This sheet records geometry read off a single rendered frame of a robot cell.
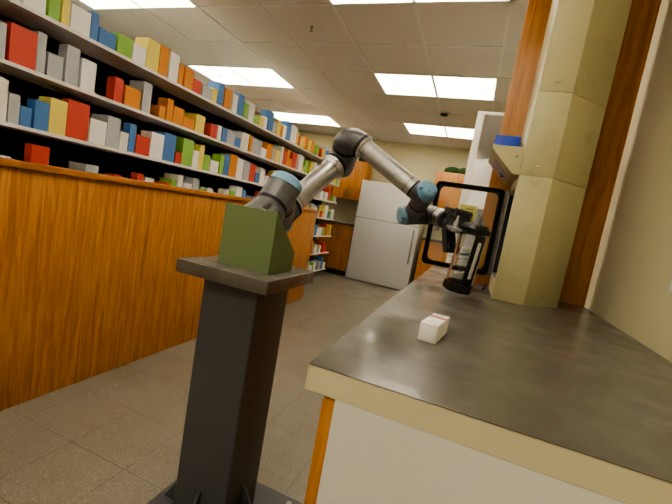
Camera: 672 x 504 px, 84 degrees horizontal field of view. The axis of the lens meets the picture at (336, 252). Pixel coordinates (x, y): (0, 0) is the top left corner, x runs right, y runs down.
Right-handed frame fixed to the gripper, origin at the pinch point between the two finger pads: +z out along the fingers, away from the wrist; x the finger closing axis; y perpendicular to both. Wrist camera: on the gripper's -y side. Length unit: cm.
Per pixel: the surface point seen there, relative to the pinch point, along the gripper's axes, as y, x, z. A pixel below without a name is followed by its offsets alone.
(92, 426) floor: -124, -127, -55
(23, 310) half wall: -79, -165, -76
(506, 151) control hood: 31.4, 13.3, -13.6
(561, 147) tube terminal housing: 35.9, 27.9, -4.4
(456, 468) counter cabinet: -22, -47, 77
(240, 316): -37, -73, 3
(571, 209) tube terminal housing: 15.9, 41.3, -4.5
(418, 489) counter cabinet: -27, -51, 75
